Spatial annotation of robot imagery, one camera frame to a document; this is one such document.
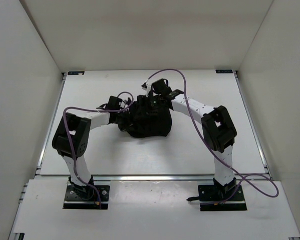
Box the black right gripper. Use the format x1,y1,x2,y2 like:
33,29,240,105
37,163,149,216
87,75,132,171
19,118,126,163
134,95,163,121

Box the black pleated skirt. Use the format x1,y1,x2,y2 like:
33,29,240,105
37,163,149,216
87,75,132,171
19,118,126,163
99,94,172,139

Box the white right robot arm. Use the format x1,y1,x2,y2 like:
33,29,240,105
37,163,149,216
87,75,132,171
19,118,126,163
136,89,237,200

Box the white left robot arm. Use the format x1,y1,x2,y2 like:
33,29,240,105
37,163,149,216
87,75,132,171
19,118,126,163
52,107,129,202

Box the right corner label sticker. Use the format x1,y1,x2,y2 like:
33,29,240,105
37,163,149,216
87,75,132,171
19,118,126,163
215,69,233,74

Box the corner label sticker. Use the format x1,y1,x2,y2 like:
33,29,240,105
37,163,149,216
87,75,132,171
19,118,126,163
67,71,85,76
215,69,233,74

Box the left corner label sticker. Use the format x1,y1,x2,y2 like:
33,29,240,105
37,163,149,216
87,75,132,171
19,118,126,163
67,71,85,76

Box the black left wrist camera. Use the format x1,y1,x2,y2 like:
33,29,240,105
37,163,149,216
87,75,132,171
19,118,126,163
106,95,124,110

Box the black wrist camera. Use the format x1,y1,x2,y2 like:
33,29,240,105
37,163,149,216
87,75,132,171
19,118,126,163
152,78,172,96
106,95,124,110

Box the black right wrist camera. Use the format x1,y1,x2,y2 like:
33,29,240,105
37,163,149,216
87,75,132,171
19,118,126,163
152,78,172,96

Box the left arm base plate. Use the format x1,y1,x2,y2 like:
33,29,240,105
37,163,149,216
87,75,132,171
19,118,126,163
63,181,110,210

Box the aluminium table front rail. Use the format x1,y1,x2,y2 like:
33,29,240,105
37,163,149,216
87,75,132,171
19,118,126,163
34,174,265,181

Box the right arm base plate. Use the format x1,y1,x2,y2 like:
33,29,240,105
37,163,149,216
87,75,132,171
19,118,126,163
187,177,247,212

